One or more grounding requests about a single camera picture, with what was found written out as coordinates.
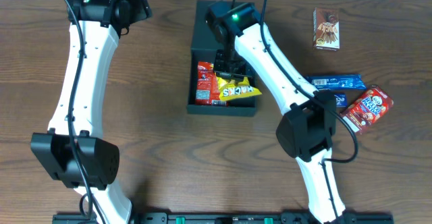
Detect brown Pocky box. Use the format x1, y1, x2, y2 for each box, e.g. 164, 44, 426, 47
313, 7, 340, 51

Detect dark green box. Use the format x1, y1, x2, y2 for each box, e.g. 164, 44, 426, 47
186, 0, 257, 117

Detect yellow Hacks candy bag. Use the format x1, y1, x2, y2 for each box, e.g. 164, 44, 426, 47
217, 77, 262, 101

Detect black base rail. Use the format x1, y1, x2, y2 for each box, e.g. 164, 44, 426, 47
51, 211, 395, 224

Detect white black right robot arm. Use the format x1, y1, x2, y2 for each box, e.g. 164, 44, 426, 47
205, 1, 346, 223

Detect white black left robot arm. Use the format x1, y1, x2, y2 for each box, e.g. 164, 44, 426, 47
30, 0, 152, 223

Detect red Hacks candy bag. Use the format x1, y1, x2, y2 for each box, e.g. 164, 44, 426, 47
195, 61, 227, 107

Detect blue Eclipse mint tin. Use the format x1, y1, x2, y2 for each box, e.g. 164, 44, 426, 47
334, 93, 348, 108

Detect red Hello Panda box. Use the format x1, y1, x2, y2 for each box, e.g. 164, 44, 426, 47
341, 85, 394, 134

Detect blue Oreo cookie pack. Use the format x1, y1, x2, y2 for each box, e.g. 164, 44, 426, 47
306, 74, 367, 90

